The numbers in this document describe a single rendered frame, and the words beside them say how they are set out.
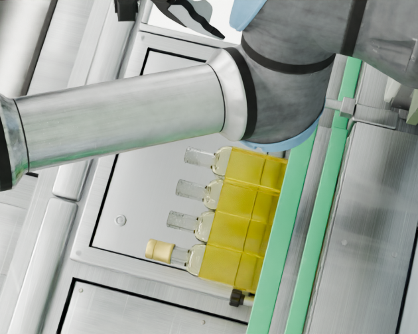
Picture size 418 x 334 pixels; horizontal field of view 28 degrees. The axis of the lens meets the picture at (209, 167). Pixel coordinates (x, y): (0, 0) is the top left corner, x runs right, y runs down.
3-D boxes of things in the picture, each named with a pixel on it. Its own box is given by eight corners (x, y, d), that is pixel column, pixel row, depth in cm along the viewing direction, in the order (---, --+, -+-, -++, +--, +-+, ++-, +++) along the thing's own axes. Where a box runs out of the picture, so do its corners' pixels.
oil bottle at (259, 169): (336, 178, 145) (217, 150, 147) (339, 169, 140) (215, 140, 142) (328, 209, 144) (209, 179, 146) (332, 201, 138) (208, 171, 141)
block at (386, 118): (391, 126, 138) (349, 117, 139) (401, 109, 129) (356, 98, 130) (386, 147, 137) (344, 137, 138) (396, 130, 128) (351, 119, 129)
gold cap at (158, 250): (176, 241, 142) (152, 235, 142) (172, 246, 138) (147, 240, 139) (172, 261, 142) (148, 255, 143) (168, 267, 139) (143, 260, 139)
